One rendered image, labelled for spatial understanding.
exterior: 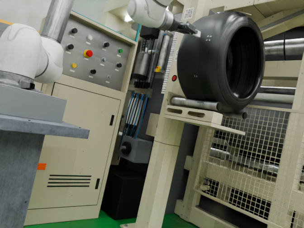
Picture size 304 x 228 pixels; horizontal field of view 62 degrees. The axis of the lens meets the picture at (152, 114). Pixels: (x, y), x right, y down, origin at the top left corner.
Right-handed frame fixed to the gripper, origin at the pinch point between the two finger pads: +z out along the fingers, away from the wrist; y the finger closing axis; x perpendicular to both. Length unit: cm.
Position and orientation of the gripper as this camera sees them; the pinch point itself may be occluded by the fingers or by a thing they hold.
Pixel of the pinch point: (195, 32)
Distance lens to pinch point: 138.9
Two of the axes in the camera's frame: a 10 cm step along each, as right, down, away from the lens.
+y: -6.5, -1.3, 7.5
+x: -1.2, 9.9, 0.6
